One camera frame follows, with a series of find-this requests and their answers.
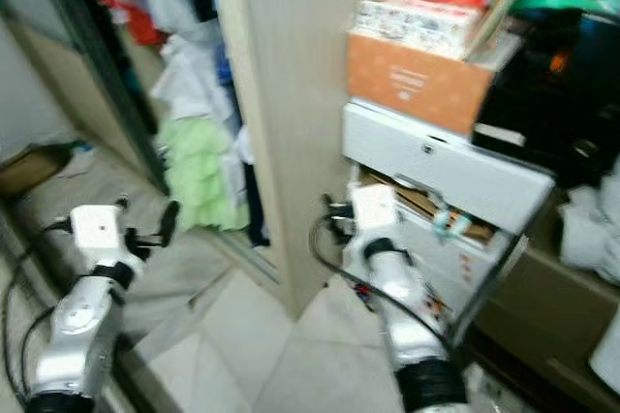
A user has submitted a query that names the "white and green tulle dress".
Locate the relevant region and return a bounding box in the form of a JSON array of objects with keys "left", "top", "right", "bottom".
[{"left": 154, "top": 35, "right": 254, "bottom": 233}]

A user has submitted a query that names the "orange cardboard box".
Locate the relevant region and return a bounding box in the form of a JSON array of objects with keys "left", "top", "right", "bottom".
[{"left": 345, "top": 32, "right": 496, "bottom": 139}]

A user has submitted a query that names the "black bag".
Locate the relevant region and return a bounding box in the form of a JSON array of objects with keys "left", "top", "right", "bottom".
[{"left": 474, "top": 10, "right": 620, "bottom": 193}]

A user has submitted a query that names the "light wood wardrobe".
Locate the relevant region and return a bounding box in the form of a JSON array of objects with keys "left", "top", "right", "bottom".
[{"left": 19, "top": 0, "right": 389, "bottom": 323}]

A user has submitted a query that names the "white patterned box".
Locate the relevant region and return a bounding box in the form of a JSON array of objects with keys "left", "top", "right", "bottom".
[{"left": 353, "top": 0, "right": 486, "bottom": 61}]

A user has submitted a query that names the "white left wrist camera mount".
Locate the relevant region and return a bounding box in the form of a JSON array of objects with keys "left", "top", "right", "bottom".
[{"left": 69, "top": 204, "right": 142, "bottom": 274}]

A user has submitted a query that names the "white plastic bag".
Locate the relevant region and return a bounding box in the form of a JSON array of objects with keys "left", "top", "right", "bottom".
[{"left": 556, "top": 155, "right": 620, "bottom": 274}]

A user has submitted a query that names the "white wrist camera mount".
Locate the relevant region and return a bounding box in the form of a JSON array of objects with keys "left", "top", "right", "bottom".
[
  {"left": 348, "top": 182, "right": 399, "bottom": 245},
  {"left": 69, "top": 204, "right": 142, "bottom": 274}
]

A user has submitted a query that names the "black sliding door frame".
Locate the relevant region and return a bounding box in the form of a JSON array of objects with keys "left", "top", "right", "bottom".
[{"left": 44, "top": 0, "right": 171, "bottom": 197}]

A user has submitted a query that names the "white drawer cabinet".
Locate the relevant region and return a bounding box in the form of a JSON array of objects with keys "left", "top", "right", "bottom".
[{"left": 338, "top": 97, "right": 559, "bottom": 338}]

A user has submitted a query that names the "brown floor object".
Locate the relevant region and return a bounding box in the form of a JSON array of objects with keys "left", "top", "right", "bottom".
[{"left": 0, "top": 141, "right": 79, "bottom": 200}]

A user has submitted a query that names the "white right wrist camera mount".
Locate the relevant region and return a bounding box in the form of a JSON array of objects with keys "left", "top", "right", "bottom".
[{"left": 348, "top": 182, "right": 399, "bottom": 245}]

